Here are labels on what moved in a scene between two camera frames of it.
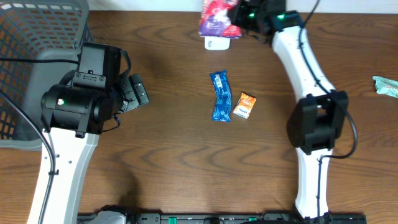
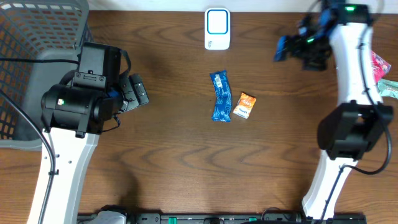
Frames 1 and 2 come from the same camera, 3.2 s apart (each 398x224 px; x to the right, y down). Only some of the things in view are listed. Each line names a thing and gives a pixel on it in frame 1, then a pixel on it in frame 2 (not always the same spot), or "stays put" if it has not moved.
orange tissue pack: [244, 106] stays put
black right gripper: [241, 11] to [294, 43]
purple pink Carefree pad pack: [214, 19] to [380, 66]
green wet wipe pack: [386, 86] stays put
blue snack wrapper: [222, 106] stays put
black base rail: [226, 218] stays put
